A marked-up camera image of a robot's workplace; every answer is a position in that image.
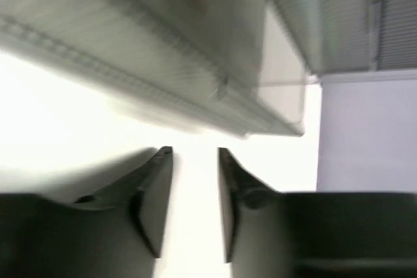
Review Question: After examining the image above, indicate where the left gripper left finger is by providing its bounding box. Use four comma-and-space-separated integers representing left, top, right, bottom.
1, 146, 173, 277

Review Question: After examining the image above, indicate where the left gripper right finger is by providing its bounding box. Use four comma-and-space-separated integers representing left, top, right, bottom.
218, 148, 416, 277

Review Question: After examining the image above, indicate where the clear acrylic drawer organizer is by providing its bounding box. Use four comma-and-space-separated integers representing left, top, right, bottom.
0, 0, 417, 141

